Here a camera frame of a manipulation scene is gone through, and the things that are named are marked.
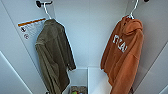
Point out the white clothes hanger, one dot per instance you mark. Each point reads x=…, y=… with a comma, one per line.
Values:
x=47, y=11
x=133, y=8

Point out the white sticker with orange bar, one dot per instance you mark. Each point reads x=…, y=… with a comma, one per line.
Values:
x=31, y=28

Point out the brown basket with toys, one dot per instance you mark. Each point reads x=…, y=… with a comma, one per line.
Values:
x=78, y=90

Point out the white inner shelf unit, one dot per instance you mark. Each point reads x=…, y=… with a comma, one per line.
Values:
x=98, y=80

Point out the orange hoodie with white print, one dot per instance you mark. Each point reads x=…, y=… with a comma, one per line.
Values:
x=125, y=60

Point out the white wardrobe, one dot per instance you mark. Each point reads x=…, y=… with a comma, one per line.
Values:
x=86, y=36

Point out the olive green jacket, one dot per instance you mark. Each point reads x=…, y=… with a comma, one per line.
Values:
x=55, y=56

